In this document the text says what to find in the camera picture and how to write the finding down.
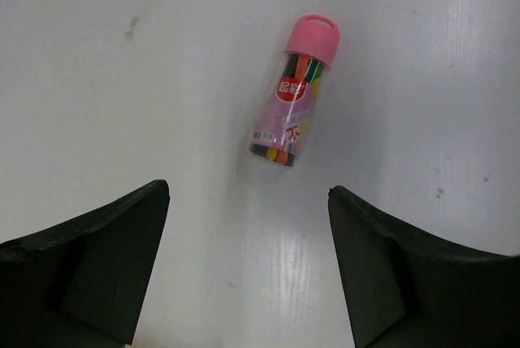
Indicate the pink glue bottle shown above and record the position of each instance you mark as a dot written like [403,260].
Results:
[282,126]

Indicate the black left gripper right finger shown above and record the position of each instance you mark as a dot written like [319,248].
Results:
[405,287]

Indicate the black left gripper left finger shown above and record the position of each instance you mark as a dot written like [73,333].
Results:
[82,283]

